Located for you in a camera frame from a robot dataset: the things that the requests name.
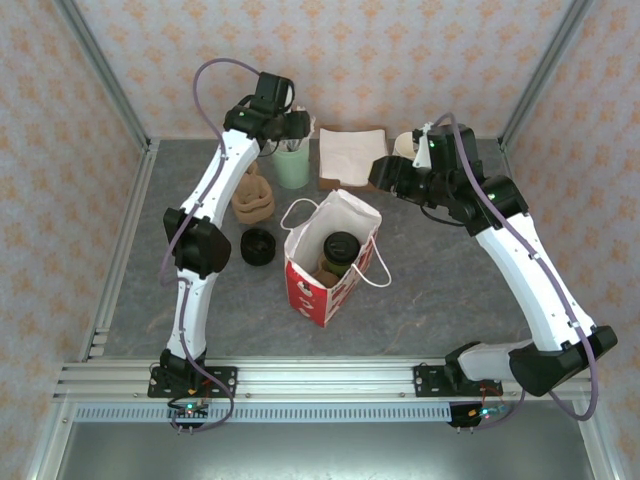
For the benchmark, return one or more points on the stack of napkins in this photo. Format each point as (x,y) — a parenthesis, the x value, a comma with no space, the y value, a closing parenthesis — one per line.
(327,184)

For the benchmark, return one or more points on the mint green tumbler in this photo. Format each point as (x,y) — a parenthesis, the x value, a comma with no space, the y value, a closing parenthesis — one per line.
(291,170)

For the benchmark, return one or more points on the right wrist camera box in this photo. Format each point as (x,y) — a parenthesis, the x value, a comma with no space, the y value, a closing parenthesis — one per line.
(452,145)

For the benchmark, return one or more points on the left aluminium frame post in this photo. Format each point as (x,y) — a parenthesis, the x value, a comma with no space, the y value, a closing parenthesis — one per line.
(102,65)

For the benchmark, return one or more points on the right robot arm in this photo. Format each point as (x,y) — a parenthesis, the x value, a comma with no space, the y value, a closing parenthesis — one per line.
(530,285)

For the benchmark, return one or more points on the right aluminium side rail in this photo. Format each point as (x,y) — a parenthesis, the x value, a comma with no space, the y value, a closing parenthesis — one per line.
(507,165)

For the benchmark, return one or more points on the right aluminium frame post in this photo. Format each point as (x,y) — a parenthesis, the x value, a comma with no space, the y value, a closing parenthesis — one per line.
(547,65)

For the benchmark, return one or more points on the sheet metal shelf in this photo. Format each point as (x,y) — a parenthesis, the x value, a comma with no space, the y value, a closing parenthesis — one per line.
(320,455)

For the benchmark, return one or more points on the stack of white paper cups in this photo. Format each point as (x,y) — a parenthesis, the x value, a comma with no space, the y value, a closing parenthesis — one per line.
(402,145)

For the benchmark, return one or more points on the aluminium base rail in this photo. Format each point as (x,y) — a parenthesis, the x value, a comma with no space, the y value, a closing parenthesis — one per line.
(325,380)

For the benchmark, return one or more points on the red and white paper bag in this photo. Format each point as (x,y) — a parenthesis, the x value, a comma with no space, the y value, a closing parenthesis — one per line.
(310,300)

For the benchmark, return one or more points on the brown pulp cup carrier stack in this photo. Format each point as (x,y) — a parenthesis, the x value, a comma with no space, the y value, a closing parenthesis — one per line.
(252,207)

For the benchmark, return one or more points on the stack of black cup lids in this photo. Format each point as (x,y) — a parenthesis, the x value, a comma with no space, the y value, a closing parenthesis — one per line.
(258,247)

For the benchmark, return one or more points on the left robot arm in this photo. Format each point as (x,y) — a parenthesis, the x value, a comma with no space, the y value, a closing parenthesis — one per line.
(192,320)

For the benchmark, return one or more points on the aluminium side rail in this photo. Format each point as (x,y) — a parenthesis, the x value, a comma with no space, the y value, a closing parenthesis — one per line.
(100,320)
(507,165)

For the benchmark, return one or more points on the aluminium frame post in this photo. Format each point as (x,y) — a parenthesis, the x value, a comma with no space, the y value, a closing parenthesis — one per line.
(102,65)
(547,65)

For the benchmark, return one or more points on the takeout coffee cup black lid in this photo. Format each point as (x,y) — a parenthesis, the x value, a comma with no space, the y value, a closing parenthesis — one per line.
(341,247)

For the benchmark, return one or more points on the left aluminium side rail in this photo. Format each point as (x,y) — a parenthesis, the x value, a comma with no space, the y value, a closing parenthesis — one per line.
(100,320)

